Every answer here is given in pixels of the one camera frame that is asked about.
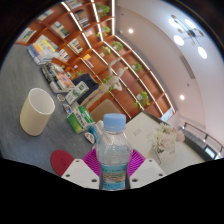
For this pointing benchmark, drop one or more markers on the round recessed ceiling light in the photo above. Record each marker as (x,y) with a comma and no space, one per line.
(182,97)
(130,30)

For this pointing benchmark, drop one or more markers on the white wall switch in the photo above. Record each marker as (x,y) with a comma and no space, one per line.
(137,131)

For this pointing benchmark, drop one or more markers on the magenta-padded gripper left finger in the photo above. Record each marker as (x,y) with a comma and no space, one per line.
(80,173)

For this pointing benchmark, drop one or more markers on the cream plastic cup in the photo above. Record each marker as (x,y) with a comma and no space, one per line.
(35,115)

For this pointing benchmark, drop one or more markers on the flat round red coaster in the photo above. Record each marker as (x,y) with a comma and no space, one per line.
(61,161)

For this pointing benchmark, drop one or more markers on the white and pink flower bouquet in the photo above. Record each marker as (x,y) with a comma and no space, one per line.
(165,138)

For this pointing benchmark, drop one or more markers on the stack of dark books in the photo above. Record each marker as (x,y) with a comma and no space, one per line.
(58,78)

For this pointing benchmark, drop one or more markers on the branched ceiling lamp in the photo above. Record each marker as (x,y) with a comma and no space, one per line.
(190,35)

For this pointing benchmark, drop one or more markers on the ceiling air vent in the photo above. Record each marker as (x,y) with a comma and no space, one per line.
(187,66)

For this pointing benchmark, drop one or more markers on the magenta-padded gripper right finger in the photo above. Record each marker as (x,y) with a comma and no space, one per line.
(146,173)

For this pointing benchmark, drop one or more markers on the wooden wall shelf unit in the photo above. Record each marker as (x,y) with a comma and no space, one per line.
(133,83)

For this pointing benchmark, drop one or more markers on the dark metal railing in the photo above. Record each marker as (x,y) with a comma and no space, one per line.
(206,136)

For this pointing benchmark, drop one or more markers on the clear blue-capped water bottle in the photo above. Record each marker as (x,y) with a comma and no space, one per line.
(114,153)

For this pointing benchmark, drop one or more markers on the green and white tissue box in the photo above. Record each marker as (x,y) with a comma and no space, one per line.
(80,119)

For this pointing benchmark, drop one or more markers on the dark blue chair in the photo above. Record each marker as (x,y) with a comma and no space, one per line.
(85,81)

